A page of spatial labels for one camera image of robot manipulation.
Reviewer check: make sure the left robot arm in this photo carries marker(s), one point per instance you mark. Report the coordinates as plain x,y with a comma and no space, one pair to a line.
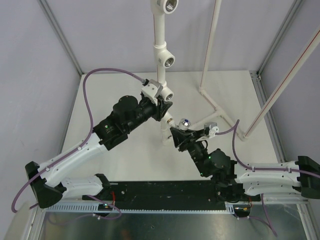
49,181

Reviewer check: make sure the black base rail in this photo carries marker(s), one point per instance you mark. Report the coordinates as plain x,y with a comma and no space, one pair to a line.
189,195

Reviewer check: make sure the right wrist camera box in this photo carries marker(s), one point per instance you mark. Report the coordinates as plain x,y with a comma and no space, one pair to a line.
210,129

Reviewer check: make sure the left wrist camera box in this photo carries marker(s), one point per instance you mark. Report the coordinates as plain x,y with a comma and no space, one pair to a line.
152,90

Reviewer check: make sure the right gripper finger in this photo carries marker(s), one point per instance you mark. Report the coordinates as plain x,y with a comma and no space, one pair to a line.
181,138
199,135

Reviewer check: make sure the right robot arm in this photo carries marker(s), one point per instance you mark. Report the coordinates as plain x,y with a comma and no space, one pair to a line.
235,178

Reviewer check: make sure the white PVC pipe frame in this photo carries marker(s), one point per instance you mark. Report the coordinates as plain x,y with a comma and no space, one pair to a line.
164,59

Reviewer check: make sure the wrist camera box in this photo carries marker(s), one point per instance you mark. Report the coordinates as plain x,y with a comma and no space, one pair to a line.
152,90
210,129

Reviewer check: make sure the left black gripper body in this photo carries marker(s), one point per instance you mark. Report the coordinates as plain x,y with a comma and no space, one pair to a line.
147,110

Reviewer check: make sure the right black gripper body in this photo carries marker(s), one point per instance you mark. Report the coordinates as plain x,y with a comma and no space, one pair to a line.
197,152

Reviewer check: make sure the aluminium table frame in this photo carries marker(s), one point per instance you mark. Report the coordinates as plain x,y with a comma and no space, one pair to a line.
280,216

